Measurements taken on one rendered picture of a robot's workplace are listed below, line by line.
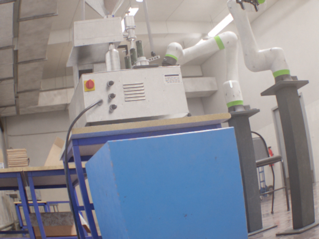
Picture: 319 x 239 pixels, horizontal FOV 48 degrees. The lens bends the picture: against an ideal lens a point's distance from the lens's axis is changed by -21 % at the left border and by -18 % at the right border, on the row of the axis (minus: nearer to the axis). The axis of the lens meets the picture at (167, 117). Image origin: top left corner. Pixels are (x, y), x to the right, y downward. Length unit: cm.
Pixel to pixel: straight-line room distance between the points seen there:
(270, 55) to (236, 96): 68
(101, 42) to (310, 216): 157
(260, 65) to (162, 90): 71
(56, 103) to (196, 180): 1026
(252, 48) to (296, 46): 688
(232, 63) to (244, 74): 821
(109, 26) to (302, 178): 138
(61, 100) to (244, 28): 933
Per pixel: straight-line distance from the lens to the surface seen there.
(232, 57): 330
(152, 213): 127
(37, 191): 631
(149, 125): 183
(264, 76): 1063
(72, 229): 352
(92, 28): 208
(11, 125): 1254
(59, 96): 1156
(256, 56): 247
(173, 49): 304
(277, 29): 995
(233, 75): 325
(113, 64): 202
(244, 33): 253
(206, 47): 316
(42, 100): 1148
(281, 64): 247
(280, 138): 1030
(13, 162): 354
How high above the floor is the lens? 39
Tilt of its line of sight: 11 degrees up
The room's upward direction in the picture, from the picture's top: 10 degrees counter-clockwise
